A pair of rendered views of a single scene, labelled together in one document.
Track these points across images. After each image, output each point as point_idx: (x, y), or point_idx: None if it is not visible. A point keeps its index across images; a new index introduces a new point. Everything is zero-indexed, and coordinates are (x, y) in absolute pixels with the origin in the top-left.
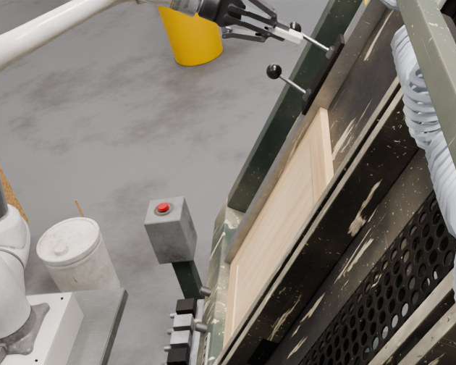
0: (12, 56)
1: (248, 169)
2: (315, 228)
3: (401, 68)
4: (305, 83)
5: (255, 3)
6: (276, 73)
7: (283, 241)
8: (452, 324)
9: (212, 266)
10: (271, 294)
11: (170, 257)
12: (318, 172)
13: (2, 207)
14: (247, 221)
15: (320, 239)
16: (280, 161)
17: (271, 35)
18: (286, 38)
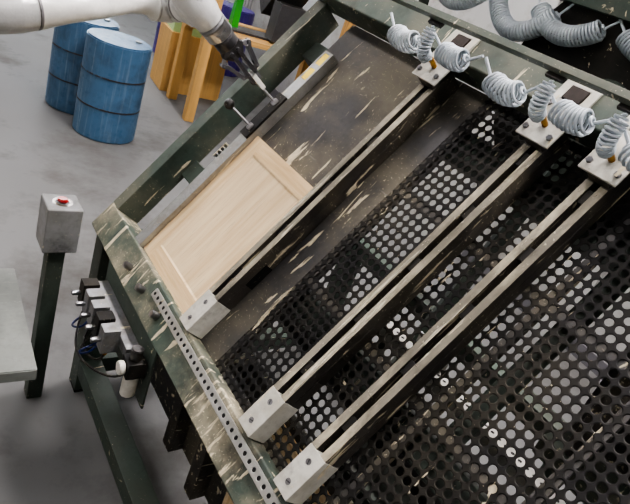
0: (88, 16)
1: (149, 179)
2: (334, 186)
3: (501, 86)
4: (216, 123)
5: (251, 52)
6: (233, 105)
7: (246, 214)
8: (501, 191)
9: (118, 251)
10: (288, 230)
11: (56, 247)
12: (282, 170)
13: None
14: (173, 212)
15: (332, 194)
16: (217, 168)
17: (250, 77)
18: (257, 83)
